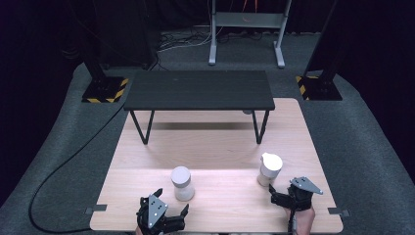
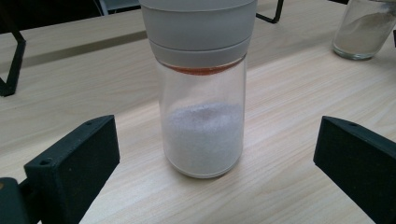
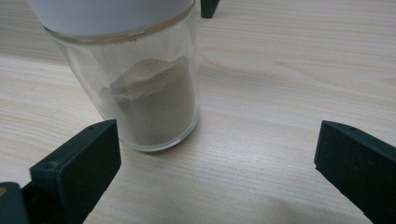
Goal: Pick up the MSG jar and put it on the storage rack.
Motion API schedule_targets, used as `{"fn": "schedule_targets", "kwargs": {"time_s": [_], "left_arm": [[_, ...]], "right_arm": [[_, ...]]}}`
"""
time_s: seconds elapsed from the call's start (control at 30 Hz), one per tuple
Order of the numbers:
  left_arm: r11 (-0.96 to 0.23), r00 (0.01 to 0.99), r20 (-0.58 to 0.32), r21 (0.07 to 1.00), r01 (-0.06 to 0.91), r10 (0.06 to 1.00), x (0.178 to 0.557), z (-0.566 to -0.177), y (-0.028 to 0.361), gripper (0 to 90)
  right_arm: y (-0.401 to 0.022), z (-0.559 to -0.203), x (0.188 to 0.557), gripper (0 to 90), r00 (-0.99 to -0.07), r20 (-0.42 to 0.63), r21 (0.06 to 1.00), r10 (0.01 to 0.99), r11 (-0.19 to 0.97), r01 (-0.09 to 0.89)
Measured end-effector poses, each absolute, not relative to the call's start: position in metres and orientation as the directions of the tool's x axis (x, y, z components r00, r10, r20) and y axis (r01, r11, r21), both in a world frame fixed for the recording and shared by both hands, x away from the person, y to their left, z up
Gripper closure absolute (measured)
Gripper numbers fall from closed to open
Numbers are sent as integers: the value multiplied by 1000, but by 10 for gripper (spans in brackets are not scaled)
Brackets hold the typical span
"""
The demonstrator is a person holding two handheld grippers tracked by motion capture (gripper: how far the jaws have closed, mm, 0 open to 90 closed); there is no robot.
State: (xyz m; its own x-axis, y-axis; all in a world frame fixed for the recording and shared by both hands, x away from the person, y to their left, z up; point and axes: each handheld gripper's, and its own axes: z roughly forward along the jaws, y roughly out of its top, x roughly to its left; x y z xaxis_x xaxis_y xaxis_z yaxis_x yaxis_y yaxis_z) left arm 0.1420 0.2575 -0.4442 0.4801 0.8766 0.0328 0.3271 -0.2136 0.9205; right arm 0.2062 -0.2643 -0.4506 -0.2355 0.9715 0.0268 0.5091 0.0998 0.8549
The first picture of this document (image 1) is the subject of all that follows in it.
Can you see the black stand with striped base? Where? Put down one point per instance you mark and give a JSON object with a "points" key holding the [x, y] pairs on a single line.
{"points": [[104, 89], [321, 88]]}

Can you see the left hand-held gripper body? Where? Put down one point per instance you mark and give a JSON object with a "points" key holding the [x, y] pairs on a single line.
{"points": [[153, 212]]}

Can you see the dark cabinet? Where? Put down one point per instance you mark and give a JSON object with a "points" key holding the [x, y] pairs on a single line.
{"points": [[127, 32]]}

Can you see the clear jar with spouted white lid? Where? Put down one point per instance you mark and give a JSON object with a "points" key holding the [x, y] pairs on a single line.
{"points": [[270, 168]]}

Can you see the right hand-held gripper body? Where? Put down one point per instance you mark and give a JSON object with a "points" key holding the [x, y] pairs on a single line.
{"points": [[301, 192]]}

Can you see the person's left hand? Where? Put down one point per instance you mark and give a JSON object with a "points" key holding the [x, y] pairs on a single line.
{"points": [[138, 231]]}

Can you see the black shelf with metal legs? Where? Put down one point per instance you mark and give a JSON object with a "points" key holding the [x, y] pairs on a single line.
{"points": [[199, 89]]}

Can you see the grey metal stand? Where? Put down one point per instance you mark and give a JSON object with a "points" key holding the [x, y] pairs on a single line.
{"points": [[248, 19]]}

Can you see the person's right hand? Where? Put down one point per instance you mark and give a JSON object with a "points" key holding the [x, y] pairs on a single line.
{"points": [[305, 220]]}

